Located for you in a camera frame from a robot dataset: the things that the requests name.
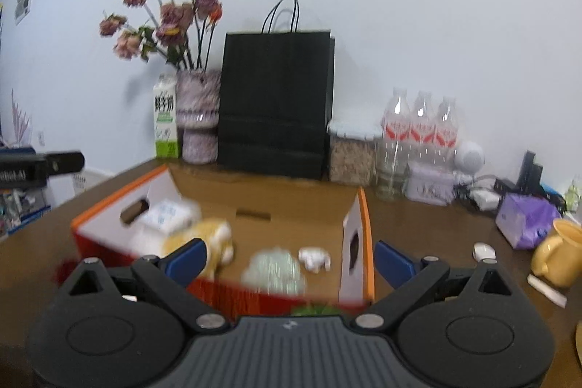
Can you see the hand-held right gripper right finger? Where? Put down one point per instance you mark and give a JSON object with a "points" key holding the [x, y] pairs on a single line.
{"points": [[393, 265]]}

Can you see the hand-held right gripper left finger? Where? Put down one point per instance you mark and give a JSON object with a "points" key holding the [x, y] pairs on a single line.
{"points": [[186, 260]]}

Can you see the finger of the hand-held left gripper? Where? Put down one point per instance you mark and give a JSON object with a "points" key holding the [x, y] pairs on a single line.
{"points": [[66, 163]]}

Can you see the orange cardboard box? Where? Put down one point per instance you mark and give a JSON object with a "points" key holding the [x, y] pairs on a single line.
{"points": [[282, 206]]}

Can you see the brown wooden desktop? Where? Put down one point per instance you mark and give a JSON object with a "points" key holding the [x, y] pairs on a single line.
{"points": [[432, 228]]}

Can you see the yellow plush toy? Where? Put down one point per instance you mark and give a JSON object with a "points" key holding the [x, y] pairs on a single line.
{"points": [[213, 235]]}

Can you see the metal storage rack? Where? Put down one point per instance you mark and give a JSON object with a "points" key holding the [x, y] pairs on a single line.
{"points": [[18, 206]]}

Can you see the purple leaf decoration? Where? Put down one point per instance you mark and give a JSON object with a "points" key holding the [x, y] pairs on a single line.
{"points": [[20, 122]]}

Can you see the small white box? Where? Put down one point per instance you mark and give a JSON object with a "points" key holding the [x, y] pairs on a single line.
{"points": [[166, 217]]}

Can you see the clear glass jar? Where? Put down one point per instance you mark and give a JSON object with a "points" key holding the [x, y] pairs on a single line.
{"points": [[391, 188]]}

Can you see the small white gadget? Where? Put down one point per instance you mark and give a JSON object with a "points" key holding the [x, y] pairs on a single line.
{"points": [[313, 257]]}

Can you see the lavender tin box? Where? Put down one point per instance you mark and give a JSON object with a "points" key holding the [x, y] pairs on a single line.
{"points": [[429, 188]]}

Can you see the white rounded object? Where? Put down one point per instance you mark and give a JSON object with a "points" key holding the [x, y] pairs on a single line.
{"points": [[273, 272]]}

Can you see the white flat cap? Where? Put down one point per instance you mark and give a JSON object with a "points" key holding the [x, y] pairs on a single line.
{"points": [[484, 252]]}

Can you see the green white milk carton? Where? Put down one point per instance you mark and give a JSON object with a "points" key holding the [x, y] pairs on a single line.
{"points": [[166, 119]]}

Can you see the clear cereal container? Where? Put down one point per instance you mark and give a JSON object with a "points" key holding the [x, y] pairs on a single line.
{"points": [[352, 160]]}

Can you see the clear red-label water bottle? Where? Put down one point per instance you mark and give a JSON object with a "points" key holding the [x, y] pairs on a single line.
{"points": [[447, 133], [423, 131], [396, 128]]}

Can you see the purple tissue pack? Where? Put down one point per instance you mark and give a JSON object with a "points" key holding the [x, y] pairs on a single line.
{"points": [[523, 219]]}

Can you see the mottled purple vase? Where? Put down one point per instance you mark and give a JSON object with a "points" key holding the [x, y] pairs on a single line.
{"points": [[198, 110]]}

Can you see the white paper stick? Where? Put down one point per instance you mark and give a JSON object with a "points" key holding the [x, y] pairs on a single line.
{"points": [[545, 290]]}

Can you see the yellow mug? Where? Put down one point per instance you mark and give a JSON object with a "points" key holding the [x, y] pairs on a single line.
{"points": [[559, 256]]}

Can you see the blue flat box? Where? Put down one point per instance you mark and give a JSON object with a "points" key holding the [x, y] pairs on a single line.
{"points": [[552, 190]]}

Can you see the black paper bag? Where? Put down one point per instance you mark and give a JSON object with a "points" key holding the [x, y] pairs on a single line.
{"points": [[273, 106]]}

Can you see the white wall outlet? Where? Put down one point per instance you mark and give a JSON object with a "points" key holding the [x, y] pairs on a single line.
{"points": [[41, 138]]}

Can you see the white round camera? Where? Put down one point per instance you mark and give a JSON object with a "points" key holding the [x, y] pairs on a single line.
{"points": [[469, 156]]}

